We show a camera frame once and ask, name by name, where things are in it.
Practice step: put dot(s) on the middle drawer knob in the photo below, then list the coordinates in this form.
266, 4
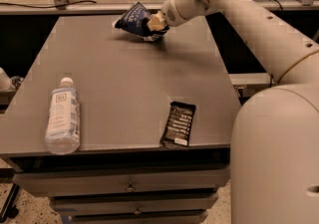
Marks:
138, 211

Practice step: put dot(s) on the drawer knob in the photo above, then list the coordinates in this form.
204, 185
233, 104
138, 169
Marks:
130, 188
138, 211

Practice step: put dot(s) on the top drawer knob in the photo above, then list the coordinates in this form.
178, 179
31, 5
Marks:
130, 188

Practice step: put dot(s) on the blue chip bag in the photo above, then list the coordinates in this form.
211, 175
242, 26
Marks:
134, 21

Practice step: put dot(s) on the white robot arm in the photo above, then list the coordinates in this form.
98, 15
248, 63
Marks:
274, 153

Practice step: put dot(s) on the white object at left edge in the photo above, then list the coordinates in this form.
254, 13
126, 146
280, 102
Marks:
5, 81

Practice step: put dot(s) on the grey drawer cabinet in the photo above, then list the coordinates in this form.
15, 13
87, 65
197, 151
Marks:
125, 86

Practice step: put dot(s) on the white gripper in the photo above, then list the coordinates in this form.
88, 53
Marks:
169, 11

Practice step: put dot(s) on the grey metal frame rail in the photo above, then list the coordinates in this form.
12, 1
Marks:
88, 8

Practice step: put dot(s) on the black stand leg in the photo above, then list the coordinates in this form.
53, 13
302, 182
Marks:
9, 209

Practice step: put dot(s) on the black snack bar wrapper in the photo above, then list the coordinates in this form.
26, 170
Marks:
178, 125

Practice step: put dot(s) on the clear plastic water bottle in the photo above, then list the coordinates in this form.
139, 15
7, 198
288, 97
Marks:
63, 129

